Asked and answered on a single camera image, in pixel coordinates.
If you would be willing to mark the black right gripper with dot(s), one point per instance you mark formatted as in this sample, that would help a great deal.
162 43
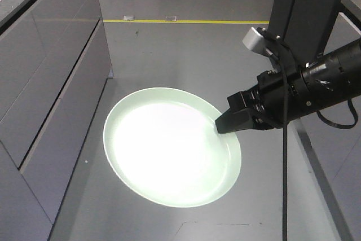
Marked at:
275 100

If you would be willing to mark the pale green round plate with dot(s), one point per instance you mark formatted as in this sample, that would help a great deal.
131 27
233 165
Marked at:
162 143

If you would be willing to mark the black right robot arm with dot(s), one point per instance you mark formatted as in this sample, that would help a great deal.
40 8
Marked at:
331 79

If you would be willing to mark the dark counter support column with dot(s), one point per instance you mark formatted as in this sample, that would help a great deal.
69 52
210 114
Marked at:
304 25

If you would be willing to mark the grey cabinet block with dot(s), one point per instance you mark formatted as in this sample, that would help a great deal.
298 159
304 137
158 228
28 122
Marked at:
54 66

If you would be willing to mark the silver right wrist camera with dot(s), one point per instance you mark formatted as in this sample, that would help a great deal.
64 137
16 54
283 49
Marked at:
261 41

